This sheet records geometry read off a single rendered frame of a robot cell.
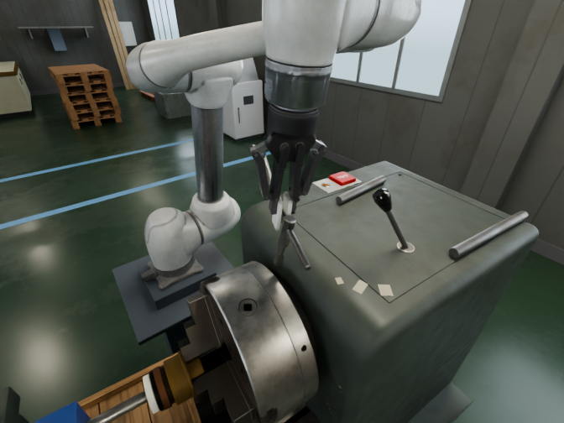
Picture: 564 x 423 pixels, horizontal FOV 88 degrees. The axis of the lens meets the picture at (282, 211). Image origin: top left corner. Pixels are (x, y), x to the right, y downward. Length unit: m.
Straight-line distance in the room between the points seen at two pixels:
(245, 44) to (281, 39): 0.24
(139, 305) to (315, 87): 1.09
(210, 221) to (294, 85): 0.85
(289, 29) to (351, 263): 0.43
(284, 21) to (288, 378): 0.53
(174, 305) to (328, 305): 0.80
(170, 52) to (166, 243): 0.67
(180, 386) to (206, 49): 0.63
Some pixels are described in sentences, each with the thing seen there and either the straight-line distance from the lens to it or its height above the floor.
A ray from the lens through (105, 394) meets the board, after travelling 0.94.
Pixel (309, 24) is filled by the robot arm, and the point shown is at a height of 1.66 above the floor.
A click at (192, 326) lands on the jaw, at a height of 1.17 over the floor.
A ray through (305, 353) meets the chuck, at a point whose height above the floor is 1.17.
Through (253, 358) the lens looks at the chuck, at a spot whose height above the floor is 1.20.
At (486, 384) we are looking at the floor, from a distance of 2.17.
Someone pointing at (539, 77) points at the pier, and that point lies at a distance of 2.84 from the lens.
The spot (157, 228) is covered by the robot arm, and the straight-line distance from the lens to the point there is 1.13.
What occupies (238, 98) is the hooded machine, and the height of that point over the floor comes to 0.68.
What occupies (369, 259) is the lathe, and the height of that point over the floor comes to 1.25.
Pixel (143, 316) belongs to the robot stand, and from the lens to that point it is 1.26.
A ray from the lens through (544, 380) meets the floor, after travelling 2.36.
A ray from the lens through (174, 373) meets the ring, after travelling 0.65.
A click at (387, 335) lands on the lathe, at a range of 0.53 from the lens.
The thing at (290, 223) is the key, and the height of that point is 1.37.
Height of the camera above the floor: 1.67
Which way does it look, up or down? 33 degrees down
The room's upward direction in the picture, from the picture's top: straight up
